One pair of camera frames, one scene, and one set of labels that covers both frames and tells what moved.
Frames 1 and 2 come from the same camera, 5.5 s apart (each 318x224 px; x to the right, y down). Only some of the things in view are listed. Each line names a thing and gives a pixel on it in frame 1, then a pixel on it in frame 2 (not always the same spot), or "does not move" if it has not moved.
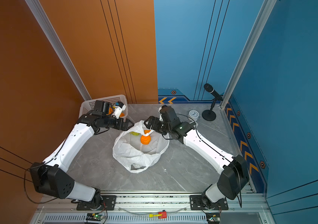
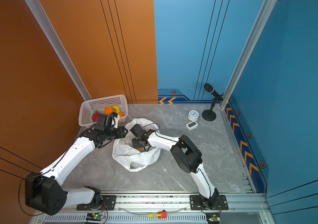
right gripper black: [152, 119] -> [134, 143]
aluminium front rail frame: [251, 208] does not move
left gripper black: [126, 127] -> [121, 132]
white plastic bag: [128, 150] does not move
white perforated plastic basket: [86, 107] does not move
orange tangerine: [110, 110] does not move
